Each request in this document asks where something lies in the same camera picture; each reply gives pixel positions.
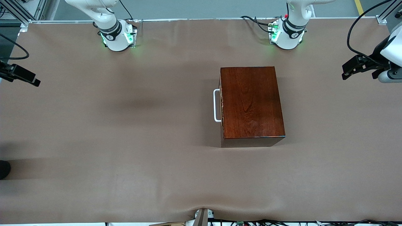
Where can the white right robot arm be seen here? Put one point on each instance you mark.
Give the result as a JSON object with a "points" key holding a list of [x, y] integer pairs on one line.
{"points": [[113, 37]]}

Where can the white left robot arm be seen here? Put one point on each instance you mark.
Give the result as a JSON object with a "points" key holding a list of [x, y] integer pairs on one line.
{"points": [[292, 34]]}

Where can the brown table mat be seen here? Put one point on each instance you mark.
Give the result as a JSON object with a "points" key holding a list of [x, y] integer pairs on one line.
{"points": [[125, 175]]}

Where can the black round object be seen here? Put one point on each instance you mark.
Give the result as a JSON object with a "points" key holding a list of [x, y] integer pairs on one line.
{"points": [[3, 169]]}

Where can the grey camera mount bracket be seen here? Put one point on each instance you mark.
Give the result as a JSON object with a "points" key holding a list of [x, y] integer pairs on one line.
{"points": [[202, 218]]}

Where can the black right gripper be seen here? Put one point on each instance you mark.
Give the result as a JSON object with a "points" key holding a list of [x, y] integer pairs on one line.
{"points": [[6, 71]]}

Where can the dark brown wooden cabinet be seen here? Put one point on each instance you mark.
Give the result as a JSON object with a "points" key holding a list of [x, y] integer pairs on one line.
{"points": [[251, 103]]}

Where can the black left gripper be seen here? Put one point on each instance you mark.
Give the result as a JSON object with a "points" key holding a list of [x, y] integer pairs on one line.
{"points": [[376, 59]]}

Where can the aluminium frame post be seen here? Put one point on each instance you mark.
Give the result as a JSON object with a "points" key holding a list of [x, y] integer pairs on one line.
{"points": [[40, 8], [388, 11]]}

